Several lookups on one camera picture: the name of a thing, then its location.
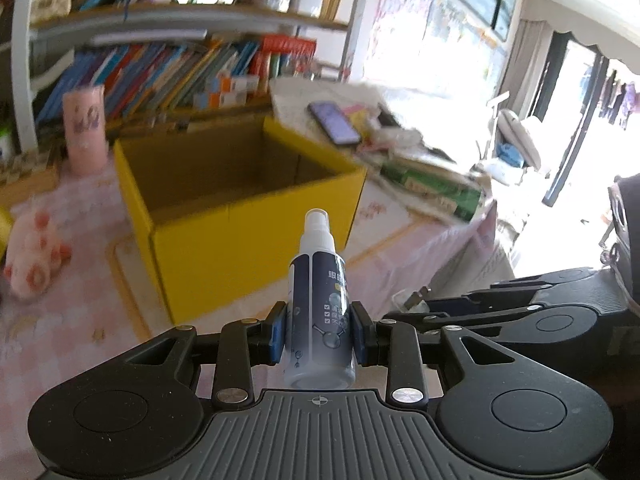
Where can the black smartphone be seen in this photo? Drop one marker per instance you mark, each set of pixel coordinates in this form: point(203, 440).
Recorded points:
point(332, 122)

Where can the white curtain valance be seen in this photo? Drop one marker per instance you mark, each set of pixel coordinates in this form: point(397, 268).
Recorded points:
point(575, 15)

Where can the pink wall poster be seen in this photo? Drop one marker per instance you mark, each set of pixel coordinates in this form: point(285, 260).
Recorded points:
point(405, 5)

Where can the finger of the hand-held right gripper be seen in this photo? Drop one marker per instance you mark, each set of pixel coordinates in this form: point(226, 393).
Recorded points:
point(540, 325)
point(525, 290)

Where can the pink sticky notes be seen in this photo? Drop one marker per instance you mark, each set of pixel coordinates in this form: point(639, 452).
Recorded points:
point(362, 117)

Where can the green book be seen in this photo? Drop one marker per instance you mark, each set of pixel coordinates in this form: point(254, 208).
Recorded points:
point(435, 192)

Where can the wooden chessboard box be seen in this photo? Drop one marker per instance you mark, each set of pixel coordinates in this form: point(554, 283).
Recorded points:
point(27, 180)

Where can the white blue spray bottle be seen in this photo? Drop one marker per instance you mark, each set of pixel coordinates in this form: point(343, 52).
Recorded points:
point(320, 305)

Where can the white paper stack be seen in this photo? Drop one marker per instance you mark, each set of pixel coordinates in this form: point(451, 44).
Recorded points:
point(295, 95)

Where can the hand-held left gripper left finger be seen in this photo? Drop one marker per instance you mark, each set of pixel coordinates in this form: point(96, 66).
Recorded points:
point(277, 335)

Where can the pink plush toy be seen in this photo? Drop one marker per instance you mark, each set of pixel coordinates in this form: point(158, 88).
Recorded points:
point(35, 255)

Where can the pink checked tablecloth desktop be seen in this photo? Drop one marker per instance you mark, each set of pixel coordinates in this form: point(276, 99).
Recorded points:
point(75, 320)

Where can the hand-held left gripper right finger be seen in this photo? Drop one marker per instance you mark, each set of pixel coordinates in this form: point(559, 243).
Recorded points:
point(358, 335)

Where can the pink cup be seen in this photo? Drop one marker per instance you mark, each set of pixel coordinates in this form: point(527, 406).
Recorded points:
point(85, 130)

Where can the hanging clothes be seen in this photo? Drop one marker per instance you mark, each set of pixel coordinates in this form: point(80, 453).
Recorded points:
point(615, 97)

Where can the orange white small box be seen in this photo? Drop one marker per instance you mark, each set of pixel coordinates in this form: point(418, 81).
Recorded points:
point(220, 99)
point(240, 83)

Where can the yellow cardboard box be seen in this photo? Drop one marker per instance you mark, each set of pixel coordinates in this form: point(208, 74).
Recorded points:
point(225, 245)

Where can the white shelf frame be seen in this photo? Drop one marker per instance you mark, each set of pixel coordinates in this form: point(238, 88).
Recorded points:
point(22, 60)

